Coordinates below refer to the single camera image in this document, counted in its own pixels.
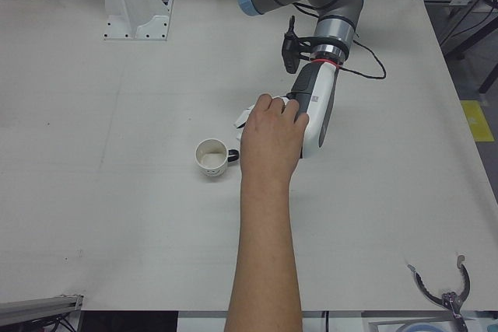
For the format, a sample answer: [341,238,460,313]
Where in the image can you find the white grey robot hand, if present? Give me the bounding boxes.
[232,62,340,160]

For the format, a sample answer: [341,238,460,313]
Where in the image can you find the person right hand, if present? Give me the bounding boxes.
[240,93,311,172]

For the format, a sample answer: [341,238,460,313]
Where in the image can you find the person right forearm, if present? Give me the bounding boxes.
[224,168,305,332]

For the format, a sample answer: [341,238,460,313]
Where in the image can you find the black metal stand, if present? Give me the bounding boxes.
[441,0,498,95]

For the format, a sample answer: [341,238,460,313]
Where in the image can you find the metal tongs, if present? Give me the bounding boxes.
[406,254,472,332]

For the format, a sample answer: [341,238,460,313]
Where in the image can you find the aluminium extrusion beam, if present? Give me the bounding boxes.
[0,293,85,327]

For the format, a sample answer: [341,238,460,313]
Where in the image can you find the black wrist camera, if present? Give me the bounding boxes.
[282,15,317,75]

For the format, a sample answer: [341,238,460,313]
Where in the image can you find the white mug black handle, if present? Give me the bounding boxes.
[195,138,241,180]

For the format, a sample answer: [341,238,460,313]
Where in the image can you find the black robot hand cable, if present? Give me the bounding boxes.
[291,1,387,81]

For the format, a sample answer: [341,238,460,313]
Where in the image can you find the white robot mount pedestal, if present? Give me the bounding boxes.
[95,0,175,44]

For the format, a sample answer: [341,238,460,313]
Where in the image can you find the light blue ring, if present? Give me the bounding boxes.
[391,321,441,332]

